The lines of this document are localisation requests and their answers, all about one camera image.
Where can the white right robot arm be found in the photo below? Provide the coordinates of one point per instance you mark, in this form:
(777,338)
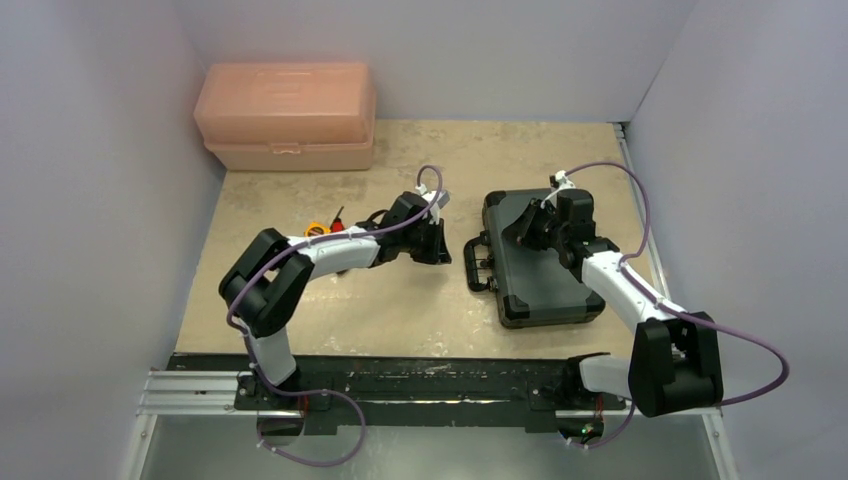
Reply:
(674,363)

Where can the red utility knife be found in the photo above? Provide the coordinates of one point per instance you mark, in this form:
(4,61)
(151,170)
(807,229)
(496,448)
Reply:
(337,224)

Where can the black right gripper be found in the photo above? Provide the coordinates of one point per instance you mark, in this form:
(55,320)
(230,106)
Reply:
(536,227)

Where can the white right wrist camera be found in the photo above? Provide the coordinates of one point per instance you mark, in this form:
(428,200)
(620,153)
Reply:
(559,182)

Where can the black poker set case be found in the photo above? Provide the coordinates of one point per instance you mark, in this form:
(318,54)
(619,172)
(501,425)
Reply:
(531,288)

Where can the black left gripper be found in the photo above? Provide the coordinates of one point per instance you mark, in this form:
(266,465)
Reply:
(437,252)

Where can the yellow tape measure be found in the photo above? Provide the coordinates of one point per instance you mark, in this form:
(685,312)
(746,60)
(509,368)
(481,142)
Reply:
(317,229)

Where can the pink plastic storage box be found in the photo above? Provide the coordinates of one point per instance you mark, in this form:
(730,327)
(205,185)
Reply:
(289,116)

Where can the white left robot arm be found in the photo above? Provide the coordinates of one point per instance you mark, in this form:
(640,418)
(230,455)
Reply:
(264,286)

